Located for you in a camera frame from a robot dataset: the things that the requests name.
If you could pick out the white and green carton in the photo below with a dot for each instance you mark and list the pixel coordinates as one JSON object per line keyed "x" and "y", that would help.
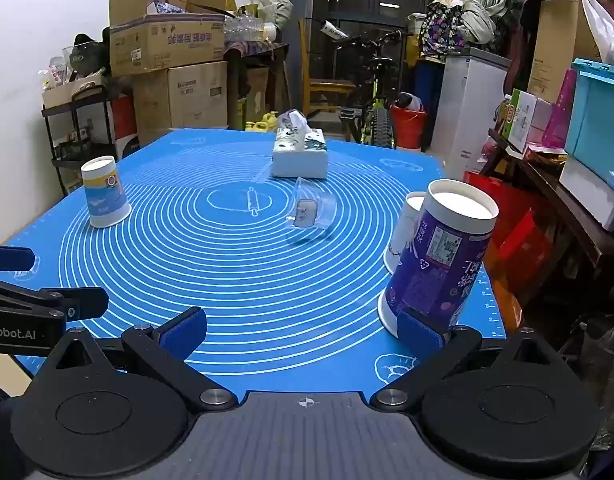
{"x": 519, "y": 120}

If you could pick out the white paper cup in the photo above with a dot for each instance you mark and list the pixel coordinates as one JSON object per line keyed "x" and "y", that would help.
{"x": 404, "y": 230}

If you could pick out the white chest freezer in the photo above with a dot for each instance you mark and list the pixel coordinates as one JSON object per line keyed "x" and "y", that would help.
{"x": 467, "y": 110}

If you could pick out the pink packet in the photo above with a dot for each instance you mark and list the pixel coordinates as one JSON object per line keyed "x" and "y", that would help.
{"x": 559, "y": 115}

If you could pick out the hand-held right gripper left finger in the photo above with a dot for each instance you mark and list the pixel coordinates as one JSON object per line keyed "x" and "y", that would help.
{"x": 183, "y": 334}

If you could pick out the red bucket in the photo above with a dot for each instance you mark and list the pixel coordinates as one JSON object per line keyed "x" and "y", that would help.
{"x": 409, "y": 125}

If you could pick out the teal storage box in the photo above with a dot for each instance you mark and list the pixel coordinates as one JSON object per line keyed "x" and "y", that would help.
{"x": 599, "y": 110}

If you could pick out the black cap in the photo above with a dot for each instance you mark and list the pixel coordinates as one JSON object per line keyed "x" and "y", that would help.
{"x": 89, "y": 55}

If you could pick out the white plastic container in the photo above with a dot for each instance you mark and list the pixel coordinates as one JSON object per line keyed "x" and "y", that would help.
{"x": 592, "y": 195}

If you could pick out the blue silicone baking mat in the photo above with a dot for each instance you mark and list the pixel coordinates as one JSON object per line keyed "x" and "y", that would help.
{"x": 237, "y": 285}

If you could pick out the clear plastic bottles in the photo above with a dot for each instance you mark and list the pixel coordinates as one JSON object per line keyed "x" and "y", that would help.
{"x": 247, "y": 27}

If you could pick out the wooden chair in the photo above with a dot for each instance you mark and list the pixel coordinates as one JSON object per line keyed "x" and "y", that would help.
{"x": 327, "y": 87}

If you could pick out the red shopping bags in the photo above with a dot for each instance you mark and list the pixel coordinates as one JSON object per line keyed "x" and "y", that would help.
{"x": 512, "y": 230}

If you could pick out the black shelf rack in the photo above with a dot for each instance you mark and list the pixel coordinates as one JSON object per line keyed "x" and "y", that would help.
{"x": 87, "y": 125}

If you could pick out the large cardboard box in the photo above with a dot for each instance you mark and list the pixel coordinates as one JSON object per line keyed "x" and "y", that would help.
{"x": 182, "y": 100}

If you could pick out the open cardboard box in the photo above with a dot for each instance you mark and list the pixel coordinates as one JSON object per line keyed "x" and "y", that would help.
{"x": 162, "y": 42}

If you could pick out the white tissue box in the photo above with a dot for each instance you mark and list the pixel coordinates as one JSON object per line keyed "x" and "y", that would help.
{"x": 299, "y": 160}

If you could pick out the dark wooden side table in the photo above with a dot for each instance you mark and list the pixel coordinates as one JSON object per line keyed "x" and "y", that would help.
{"x": 562, "y": 195}

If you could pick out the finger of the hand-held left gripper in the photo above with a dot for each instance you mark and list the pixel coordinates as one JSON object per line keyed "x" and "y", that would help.
{"x": 9, "y": 258}
{"x": 82, "y": 304}

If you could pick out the yellow plastic jugs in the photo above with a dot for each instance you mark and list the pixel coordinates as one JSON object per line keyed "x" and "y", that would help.
{"x": 261, "y": 122}

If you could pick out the purple paper cup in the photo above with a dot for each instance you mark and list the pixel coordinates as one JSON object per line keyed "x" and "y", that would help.
{"x": 437, "y": 260}

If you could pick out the floral fabric bag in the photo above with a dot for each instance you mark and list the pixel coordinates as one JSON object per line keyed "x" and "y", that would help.
{"x": 444, "y": 30}

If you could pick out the bicycle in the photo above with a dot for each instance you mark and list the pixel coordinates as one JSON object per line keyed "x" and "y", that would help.
{"x": 374, "y": 110}

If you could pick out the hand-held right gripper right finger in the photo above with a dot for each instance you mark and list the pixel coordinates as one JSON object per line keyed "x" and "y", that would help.
{"x": 420, "y": 334}

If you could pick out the clear plastic bag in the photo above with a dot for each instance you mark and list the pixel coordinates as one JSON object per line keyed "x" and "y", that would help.
{"x": 309, "y": 210}

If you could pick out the tall cardboard box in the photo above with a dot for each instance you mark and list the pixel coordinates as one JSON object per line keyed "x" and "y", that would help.
{"x": 557, "y": 50}

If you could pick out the white plastic bag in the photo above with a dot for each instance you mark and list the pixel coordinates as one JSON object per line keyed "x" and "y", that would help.
{"x": 609, "y": 30}

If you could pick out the yellow and blue paper cup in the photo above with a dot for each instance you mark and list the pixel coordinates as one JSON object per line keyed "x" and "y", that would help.
{"x": 105, "y": 195}

